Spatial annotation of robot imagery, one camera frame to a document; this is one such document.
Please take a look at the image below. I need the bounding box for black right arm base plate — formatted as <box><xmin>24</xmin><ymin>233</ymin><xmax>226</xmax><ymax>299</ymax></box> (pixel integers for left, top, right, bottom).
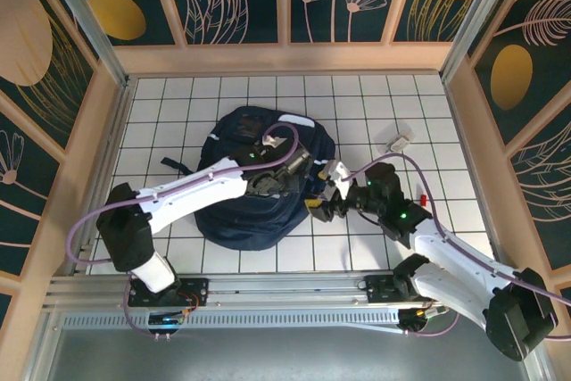
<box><xmin>365</xmin><ymin>274</ymin><xmax>447</xmax><ymax>306</ymax></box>

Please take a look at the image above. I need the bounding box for aluminium table side rail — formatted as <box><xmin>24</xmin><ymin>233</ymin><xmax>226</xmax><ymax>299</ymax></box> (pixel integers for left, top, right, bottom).
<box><xmin>441</xmin><ymin>77</ymin><xmax>512</xmax><ymax>270</ymax></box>
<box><xmin>70</xmin><ymin>77</ymin><xmax>137</xmax><ymax>277</ymax></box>

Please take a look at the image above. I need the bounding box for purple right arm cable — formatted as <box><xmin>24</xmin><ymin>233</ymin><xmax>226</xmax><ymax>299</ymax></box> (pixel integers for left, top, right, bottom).
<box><xmin>341</xmin><ymin>153</ymin><xmax>571</xmax><ymax>344</ymax></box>

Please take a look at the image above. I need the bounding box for aluminium frame post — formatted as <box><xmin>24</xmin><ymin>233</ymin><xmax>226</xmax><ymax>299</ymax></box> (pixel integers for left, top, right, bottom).
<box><xmin>439</xmin><ymin>0</ymin><xmax>524</xmax><ymax>86</ymax></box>
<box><xmin>37</xmin><ymin>0</ymin><xmax>135</xmax><ymax>92</ymax></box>

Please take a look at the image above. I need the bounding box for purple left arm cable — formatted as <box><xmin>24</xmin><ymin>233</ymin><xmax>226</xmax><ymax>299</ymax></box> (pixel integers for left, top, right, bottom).
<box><xmin>65</xmin><ymin>121</ymin><xmax>302</xmax><ymax>340</ymax></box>

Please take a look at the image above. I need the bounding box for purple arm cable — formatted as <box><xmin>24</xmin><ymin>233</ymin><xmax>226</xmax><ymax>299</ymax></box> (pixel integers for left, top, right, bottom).
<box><xmin>65</xmin><ymin>121</ymin><xmax>302</xmax><ymax>340</ymax></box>
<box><xmin>341</xmin><ymin>153</ymin><xmax>571</xmax><ymax>344</ymax></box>

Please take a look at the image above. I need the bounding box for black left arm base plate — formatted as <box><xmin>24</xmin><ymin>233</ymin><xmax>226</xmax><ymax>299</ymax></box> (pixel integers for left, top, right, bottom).
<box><xmin>128</xmin><ymin>277</ymin><xmax>210</xmax><ymax>309</ymax></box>

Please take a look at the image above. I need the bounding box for navy blue student backpack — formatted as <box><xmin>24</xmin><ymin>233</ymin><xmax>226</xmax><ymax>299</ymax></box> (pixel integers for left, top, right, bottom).
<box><xmin>160</xmin><ymin>105</ymin><xmax>338</xmax><ymax>253</ymax></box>

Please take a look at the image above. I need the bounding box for aluminium mounting rail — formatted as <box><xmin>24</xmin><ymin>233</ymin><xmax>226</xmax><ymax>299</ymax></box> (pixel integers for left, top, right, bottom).
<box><xmin>44</xmin><ymin>269</ymin><xmax>525</xmax><ymax>311</ymax></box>

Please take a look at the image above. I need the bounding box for slotted grey cable duct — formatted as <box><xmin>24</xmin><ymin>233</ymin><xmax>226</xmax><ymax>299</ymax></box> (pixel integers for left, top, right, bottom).
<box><xmin>62</xmin><ymin>311</ymin><xmax>402</xmax><ymax>329</ymax></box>

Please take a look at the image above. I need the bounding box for grey metal shelf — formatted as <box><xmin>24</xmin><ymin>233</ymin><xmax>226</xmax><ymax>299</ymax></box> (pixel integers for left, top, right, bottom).
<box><xmin>24</xmin><ymin>304</ymin><xmax>552</xmax><ymax>381</ymax></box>

